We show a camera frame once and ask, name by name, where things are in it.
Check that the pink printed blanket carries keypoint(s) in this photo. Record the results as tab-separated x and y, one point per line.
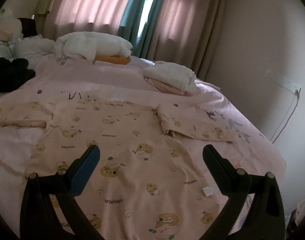
105	80

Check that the white plush toy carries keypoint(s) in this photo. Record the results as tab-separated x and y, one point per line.
5	25

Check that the beige curtain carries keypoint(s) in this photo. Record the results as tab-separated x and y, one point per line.
187	25

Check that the patterned cloth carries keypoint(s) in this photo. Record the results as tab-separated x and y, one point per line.
301	212

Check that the teal curtain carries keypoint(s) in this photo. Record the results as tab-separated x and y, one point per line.
135	17

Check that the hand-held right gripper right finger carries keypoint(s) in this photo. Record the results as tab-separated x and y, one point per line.
215	165

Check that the white folded cloth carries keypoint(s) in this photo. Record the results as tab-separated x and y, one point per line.
172	73

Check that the white fluffy towel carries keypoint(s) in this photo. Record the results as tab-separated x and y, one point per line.
92	42

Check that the plaid pillow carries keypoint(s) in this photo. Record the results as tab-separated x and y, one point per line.
2	47

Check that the cream bear print baby garment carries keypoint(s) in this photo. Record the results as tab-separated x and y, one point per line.
142	135

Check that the white wall power strip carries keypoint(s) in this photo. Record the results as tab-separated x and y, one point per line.
282	80

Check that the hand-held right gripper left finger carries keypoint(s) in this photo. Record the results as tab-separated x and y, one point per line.
86	170

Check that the black bag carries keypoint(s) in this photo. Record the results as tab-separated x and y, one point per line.
28	26

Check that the black cloth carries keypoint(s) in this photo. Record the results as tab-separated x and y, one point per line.
10	75

